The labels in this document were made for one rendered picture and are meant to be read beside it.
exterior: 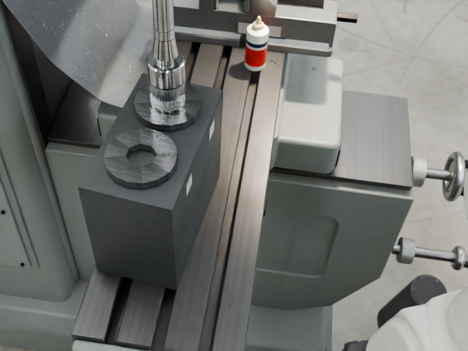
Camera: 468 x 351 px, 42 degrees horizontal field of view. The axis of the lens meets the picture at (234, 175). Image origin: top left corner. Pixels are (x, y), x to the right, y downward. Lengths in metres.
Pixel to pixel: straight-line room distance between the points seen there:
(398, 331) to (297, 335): 1.18
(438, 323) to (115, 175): 0.41
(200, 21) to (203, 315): 0.61
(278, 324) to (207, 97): 0.98
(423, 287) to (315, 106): 0.76
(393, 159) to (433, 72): 1.54
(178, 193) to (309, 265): 0.86
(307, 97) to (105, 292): 0.64
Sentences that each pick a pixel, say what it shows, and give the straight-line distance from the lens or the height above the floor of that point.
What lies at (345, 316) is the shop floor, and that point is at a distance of 1.98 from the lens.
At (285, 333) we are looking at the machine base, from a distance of 1.70.
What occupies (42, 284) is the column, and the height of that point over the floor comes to 0.27.
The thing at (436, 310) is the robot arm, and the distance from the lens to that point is 0.52.
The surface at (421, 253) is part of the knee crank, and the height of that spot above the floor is 0.55.
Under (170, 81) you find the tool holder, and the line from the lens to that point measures 0.77.
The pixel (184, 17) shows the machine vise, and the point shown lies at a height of 1.00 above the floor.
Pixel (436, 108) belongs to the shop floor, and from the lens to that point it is 2.69.
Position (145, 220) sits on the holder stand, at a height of 1.11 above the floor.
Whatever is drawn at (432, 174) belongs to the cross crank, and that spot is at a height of 0.67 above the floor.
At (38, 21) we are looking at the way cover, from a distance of 1.18.
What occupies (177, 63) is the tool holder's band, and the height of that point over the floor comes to 1.23.
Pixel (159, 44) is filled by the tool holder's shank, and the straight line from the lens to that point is 0.75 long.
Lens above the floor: 1.72
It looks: 50 degrees down
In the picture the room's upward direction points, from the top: 4 degrees clockwise
